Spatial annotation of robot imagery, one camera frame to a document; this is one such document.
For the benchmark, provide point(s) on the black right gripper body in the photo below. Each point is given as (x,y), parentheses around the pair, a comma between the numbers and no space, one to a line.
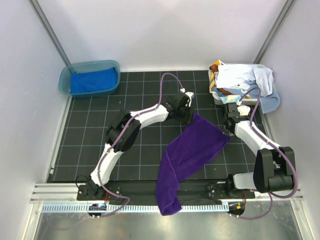
(228,130)

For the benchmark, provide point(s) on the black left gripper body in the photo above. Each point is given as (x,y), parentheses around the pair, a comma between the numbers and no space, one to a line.
(185,114)

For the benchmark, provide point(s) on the purple towel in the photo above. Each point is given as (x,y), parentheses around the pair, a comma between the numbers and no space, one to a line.
(198,144)

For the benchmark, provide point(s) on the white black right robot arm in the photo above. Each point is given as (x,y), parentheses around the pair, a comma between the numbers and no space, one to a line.
(274,169)

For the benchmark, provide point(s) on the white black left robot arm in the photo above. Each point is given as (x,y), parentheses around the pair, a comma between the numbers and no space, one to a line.
(123,131)

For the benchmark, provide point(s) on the white laundry basket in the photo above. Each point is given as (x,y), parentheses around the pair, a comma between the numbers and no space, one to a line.
(236,91)

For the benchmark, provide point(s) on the white towel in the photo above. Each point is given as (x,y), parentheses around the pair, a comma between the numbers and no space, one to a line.
(243,75)

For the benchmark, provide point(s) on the light blue towel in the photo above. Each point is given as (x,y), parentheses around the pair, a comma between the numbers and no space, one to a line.
(269,99)

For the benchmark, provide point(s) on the teal transparent plastic bin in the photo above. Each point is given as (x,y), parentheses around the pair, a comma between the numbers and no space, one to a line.
(85,67)

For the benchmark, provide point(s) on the black grid cutting mat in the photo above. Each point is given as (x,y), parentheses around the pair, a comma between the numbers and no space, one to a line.
(84,130)

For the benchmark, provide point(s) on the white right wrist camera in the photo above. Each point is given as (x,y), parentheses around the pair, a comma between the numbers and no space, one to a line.
(243,110)

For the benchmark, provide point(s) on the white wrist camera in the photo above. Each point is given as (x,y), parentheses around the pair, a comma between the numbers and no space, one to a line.
(243,110)
(187,94)

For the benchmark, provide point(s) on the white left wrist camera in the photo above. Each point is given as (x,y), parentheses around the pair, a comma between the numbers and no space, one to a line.
(187,94)

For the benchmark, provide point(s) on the slotted cable duct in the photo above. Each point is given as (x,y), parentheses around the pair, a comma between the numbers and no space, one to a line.
(93,208)

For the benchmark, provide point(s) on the aluminium frame rail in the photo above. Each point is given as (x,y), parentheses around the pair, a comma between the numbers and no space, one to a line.
(68,192)

